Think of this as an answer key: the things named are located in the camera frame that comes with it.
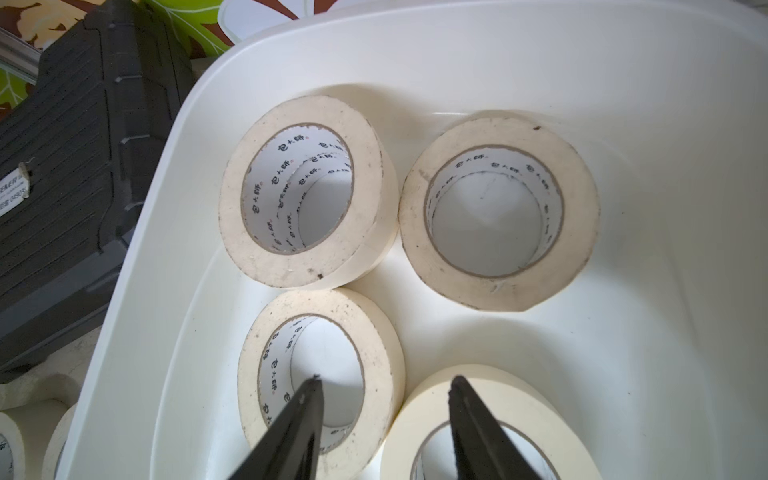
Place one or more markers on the black plastic tool case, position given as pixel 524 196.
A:
pixel 87 141

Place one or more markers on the masking tape roll two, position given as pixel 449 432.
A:
pixel 56 445

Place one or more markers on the masking tape roll four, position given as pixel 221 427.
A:
pixel 265 385

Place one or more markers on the masking tape roll five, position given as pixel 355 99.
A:
pixel 309 197

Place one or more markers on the masking tape roll six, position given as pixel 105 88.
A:
pixel 548 166

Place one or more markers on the masking tape roll one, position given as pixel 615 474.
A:
pixel 25 434

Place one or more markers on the white plastic storage box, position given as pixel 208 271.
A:
pixel 655 355

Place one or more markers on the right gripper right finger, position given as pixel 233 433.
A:
pixel 482 449

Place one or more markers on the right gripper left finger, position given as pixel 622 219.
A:
pixel 290 447

